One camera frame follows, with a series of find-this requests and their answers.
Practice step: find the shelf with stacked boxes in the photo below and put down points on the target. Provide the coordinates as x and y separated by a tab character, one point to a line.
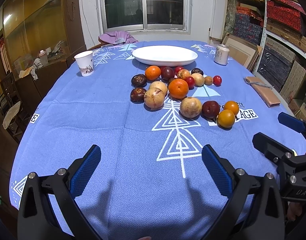
279	27

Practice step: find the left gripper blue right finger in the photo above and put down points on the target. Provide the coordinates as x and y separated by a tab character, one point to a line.
216	168

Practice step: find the wooden chair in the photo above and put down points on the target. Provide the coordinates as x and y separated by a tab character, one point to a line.
99	46

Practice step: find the large orange mandarin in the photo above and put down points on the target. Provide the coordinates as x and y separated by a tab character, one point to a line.
178	89

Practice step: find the large tan round fruit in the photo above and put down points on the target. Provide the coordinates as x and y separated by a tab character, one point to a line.
190	107

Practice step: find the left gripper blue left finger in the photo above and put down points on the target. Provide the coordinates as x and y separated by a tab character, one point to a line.
82	170

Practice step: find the purple jacket on chair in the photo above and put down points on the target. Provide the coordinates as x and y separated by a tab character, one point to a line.
117	38

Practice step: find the dark red plum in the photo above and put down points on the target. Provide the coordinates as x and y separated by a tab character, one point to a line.
210	109

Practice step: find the framed board against wall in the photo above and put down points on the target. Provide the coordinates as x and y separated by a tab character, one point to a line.
242	51

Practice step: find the white paper cup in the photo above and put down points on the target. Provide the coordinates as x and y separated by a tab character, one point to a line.
85	62

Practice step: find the speckled tan round fruit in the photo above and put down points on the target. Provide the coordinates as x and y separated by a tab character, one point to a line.
154	98

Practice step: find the white beverage can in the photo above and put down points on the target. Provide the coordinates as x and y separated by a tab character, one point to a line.
221	54

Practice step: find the brown speckled persimmon fruit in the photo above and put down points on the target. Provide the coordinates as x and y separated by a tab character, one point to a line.
183	74

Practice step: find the sliding glass window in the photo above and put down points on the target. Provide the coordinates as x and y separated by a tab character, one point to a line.
146	15

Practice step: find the small yellow-orange tomato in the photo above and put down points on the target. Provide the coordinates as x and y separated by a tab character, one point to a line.
226	118

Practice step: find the pale tan fruit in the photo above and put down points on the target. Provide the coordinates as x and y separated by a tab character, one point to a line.
198	79

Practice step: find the red cherry tomato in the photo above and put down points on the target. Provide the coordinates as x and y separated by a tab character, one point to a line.
217	80
191	82
177	69

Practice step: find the dark purple plum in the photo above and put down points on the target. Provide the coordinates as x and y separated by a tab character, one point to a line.
167	73

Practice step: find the white oval plate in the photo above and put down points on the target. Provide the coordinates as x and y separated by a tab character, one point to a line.
169	56

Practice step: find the blue patterned tablecloth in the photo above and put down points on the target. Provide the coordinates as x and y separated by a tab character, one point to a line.
151	180

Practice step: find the small brown longan fruit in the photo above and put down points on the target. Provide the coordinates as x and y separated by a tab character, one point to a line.
208	80

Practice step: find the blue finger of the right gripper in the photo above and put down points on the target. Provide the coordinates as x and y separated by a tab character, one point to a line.
271	149
291	122

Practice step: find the dark mangosteen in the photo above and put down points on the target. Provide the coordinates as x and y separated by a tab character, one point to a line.
197	70

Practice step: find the person right hand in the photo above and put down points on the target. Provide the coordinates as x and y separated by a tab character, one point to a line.
294	211

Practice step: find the wooden glass cabinet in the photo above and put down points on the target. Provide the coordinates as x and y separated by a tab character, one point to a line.
41	37

